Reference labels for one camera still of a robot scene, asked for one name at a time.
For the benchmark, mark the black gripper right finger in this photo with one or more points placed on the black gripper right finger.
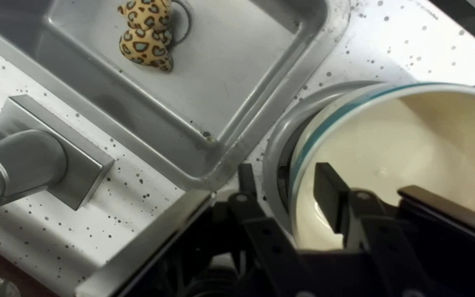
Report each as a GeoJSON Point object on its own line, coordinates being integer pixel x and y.
{"type": "Point", "coordinates": [358, 231]}

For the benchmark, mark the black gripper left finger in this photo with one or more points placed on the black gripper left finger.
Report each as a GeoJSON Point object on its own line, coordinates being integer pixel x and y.
{"type": "Point", "coordinates": [259, 219]}

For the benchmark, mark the grey toy sink basin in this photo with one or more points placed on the grey toy sink basin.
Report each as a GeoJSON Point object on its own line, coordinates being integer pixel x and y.
{"type": "Point", "coordinates": [221, 71]}

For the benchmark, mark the leopard print plush toy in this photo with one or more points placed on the leopard print plush toy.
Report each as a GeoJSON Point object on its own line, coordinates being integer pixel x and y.
{"type": "Point", "coordinates": [147, 38]}

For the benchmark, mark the silver toy faucet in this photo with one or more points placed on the silver toy faucet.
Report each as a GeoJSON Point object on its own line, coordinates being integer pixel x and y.
{"type": "Point", "coordinates": [23, 158]}

